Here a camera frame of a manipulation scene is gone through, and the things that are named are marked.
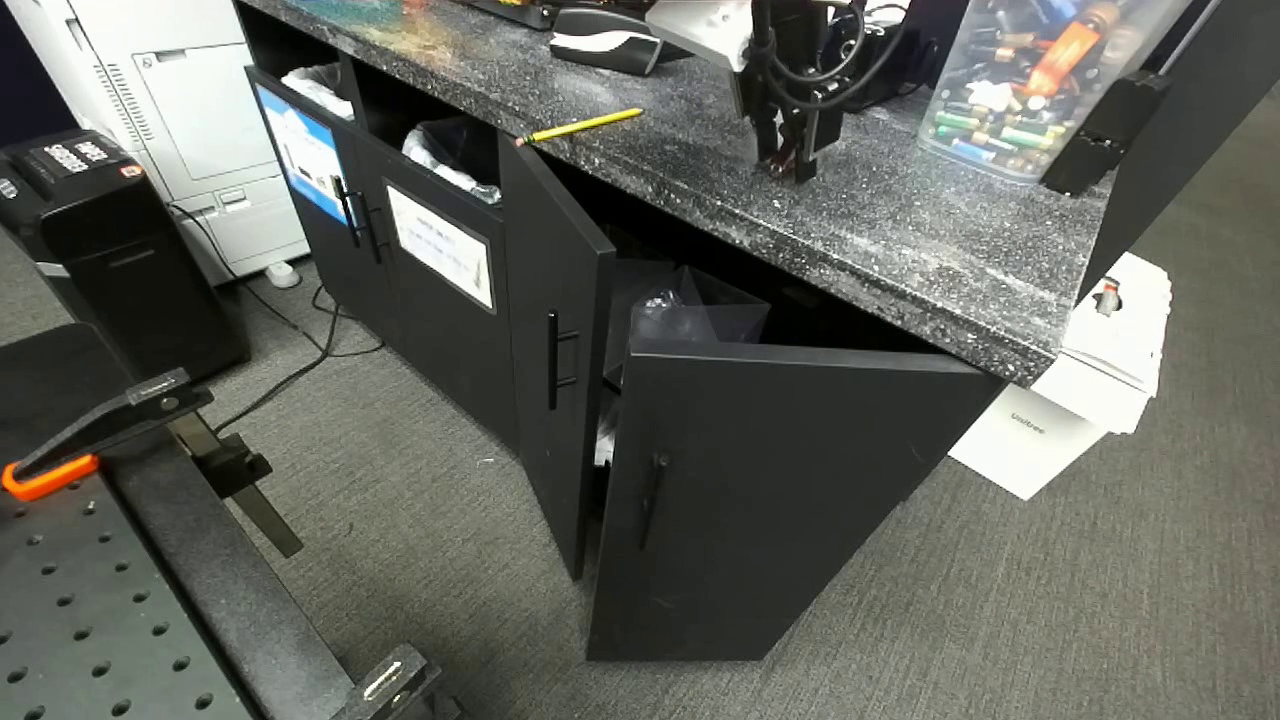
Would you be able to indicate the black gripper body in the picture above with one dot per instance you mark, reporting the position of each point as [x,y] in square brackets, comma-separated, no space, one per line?
[792,64]

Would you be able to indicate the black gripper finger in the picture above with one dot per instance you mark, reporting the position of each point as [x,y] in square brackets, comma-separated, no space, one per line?
[804,167]
[774,162]

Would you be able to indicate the black and white stapler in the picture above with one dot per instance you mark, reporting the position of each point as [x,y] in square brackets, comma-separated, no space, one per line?
[605,36]

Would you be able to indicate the yellow pencil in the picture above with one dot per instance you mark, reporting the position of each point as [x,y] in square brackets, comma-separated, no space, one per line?
[578,125]

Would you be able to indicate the clear plastic battery bin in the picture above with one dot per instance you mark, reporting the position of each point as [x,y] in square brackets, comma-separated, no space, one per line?
[1026,74]

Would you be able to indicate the black cabinet door left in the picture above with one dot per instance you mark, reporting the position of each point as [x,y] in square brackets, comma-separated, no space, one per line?
[562,277]

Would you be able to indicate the black cabinet door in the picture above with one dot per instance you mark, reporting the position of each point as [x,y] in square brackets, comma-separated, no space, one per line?
[744,483]
[562,277]

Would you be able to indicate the black cabinet door right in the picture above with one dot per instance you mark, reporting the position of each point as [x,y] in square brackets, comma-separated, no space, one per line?
[744,483]

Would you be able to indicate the black labelled bin drawer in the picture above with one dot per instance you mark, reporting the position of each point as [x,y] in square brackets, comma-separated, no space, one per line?
[435,192]

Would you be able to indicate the white paper stack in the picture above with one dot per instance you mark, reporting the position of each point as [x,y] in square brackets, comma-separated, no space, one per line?
[1097,386]

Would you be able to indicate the blue labelled bin drawer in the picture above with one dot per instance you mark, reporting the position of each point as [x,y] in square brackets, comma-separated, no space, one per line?
[309,153]

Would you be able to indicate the white filing cabinet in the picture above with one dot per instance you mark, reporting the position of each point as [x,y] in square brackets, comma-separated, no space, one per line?
[167,81]

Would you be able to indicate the black paper shredder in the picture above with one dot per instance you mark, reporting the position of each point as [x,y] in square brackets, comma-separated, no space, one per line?
[106,246]

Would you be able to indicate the black orange clamp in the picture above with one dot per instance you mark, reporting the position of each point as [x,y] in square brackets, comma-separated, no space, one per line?
[78,449]

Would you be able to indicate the black perforated robot table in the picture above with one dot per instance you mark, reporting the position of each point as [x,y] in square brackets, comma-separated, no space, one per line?
[139,598]

